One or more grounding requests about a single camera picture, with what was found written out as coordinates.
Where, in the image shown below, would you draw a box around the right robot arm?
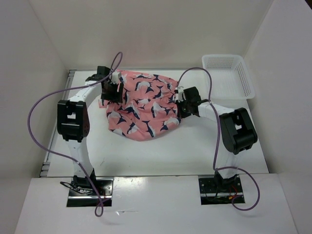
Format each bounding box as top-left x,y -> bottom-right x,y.
174,87 -> 258,193

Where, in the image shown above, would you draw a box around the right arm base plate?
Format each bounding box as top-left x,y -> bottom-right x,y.
198,175 -> 245,205

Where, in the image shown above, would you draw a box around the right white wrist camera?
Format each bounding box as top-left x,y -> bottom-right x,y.
174,86 -> 185,102

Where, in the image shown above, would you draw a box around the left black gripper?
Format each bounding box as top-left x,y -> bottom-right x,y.
100,80 -> 123,102

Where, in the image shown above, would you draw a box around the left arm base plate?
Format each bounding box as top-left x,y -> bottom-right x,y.
66,177 -> 115,208

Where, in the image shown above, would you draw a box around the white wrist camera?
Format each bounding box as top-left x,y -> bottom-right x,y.
111,71 -> 121,84
174,86 -> 185,102

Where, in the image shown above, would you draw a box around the pink shark print shorts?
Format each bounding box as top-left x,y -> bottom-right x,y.
98,70 -> 181,141

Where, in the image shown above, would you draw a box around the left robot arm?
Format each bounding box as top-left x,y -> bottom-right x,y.
57,66 -> 124,195

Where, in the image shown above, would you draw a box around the white plastic basket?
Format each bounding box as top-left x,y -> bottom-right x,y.
202,54 -> 255,100

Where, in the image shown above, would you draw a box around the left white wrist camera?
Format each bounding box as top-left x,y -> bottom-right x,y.
111,71 -> 121,84

